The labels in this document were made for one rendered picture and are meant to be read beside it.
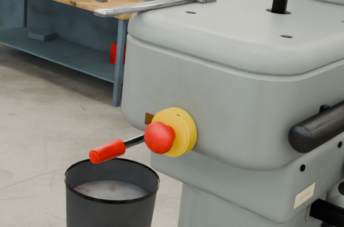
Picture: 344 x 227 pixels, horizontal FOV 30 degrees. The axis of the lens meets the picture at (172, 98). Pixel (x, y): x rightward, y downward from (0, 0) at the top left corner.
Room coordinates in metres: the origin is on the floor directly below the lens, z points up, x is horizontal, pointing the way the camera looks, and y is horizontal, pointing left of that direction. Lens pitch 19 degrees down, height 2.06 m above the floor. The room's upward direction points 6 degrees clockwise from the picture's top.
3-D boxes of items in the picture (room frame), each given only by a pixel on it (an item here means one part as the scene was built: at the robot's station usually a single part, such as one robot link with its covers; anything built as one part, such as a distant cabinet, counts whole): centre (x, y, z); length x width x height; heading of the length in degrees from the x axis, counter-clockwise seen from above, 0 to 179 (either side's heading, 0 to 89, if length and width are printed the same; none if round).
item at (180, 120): (0.74, -0.01, 1.76); 0.06 x 0.02 x 0.06; 54
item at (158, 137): (0.72, 0.01, 1.76); 0.04 x 0.03 x 0.04; 54
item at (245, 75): (0.94, -0.15, 1.81); 0.47 x 0.26 x 0.16; 144
